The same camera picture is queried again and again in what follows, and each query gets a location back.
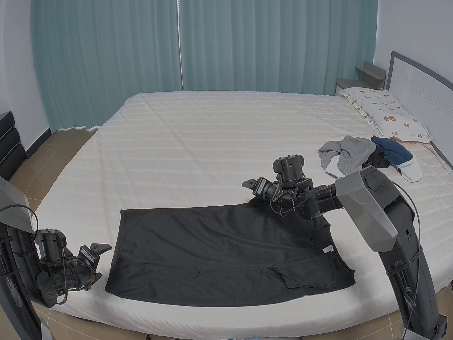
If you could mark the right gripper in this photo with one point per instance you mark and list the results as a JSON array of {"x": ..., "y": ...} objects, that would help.
[{"x": 269, "y": 189}]

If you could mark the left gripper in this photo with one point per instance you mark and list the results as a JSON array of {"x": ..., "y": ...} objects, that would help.
[{"x": 83, "y": 271}]

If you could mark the black T-shirt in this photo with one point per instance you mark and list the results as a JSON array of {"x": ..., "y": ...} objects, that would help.
[{"x": 212, "y": 253}]

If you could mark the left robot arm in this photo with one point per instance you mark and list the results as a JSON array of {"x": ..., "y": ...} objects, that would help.
[{"x": 17, "y": 253}]

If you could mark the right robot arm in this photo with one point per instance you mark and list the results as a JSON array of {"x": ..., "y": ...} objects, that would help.
[{"x": 368, "y": 204}]

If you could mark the bed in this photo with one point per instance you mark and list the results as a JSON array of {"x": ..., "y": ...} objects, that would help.
[{"x": 212, "y": 136}]

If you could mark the pile of clothes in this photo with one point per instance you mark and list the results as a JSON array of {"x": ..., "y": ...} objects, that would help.
[{"x": 346, "y": 152}]

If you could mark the black chest of drawers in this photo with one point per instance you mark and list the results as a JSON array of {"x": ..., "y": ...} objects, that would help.
[{"x": 9, "y": 147}]

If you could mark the white printed pillow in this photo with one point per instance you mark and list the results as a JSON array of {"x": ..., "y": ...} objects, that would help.
[{"x": 389, "y": 113}]

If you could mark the grey bedside table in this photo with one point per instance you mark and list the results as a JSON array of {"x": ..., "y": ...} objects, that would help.
[{"x": 368, "y": 74}]

